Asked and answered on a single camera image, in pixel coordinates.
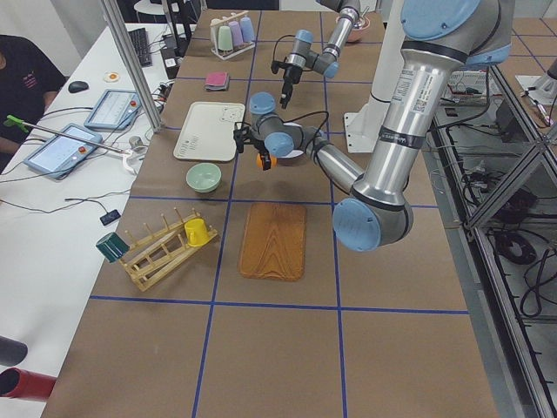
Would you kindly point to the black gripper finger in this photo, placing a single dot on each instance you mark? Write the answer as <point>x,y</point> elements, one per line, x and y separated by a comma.
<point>274,161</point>
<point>286,95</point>

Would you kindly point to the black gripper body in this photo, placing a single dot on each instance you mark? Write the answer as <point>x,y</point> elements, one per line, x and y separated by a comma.
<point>289,75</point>
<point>264,151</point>

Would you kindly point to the orange fruit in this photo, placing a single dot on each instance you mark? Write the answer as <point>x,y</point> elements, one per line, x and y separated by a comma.
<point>264,164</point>

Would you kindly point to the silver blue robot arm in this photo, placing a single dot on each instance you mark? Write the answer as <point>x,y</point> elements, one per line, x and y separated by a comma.
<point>440,38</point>
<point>325,63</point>

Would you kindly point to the cream bear tray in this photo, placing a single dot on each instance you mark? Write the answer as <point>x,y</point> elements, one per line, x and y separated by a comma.
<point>207,133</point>

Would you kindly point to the wooden tray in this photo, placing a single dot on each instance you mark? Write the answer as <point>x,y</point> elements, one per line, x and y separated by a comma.
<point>274,242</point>

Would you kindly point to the green ceramic bowl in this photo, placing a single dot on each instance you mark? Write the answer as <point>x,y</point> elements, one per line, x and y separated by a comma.
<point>204,177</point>

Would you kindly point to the blue cup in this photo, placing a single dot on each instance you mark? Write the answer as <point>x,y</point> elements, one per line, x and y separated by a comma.
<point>247,30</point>

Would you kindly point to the lilac cup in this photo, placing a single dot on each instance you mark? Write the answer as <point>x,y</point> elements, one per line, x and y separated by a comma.
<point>236,32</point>

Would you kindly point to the pink folded cloth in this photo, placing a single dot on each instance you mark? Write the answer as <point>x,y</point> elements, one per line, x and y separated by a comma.
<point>217,81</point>

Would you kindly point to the pink bowl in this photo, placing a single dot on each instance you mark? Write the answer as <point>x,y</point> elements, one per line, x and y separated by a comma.
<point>359,28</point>

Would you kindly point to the pale green cup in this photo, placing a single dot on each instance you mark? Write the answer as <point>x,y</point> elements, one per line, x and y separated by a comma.
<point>224,40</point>

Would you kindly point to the yellow mug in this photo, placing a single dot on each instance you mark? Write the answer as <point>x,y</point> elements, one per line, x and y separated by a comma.
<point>196,232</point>

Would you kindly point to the small metal cylinder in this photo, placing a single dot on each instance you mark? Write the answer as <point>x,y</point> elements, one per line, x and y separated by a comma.
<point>135,142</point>

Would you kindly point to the metal rod green clip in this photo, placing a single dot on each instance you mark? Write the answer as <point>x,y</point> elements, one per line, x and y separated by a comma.
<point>87,136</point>

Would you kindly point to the teach pendant far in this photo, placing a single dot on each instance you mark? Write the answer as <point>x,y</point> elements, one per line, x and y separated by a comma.
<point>114,111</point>

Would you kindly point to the teach pendant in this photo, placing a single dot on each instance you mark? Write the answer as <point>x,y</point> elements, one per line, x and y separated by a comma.
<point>58,156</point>
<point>114,111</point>

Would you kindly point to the black keyboard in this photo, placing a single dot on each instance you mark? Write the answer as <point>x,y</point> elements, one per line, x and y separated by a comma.
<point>141,46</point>

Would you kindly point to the wooden mug rack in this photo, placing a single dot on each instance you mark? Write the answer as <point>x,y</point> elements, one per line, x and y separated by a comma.
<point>162,251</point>

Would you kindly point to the dark green mug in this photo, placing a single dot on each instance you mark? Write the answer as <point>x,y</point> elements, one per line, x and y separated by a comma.
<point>112,247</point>

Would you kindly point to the black computer mouse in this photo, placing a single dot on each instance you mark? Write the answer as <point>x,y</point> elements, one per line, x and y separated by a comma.
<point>77,86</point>

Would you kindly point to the teach pendant near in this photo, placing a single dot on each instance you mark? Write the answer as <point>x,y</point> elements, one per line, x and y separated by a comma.
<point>58,156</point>

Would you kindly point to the seated person black shirt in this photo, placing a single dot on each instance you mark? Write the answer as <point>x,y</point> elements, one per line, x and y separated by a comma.
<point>29,79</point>

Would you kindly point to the white wire cup rack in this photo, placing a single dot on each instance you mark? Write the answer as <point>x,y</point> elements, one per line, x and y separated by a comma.
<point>216,23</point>

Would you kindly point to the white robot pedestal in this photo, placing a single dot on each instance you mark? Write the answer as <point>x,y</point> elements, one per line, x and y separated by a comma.
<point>362,127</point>

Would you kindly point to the aluminium frame post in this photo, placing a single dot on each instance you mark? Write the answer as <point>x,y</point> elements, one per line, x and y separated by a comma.
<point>115,21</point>

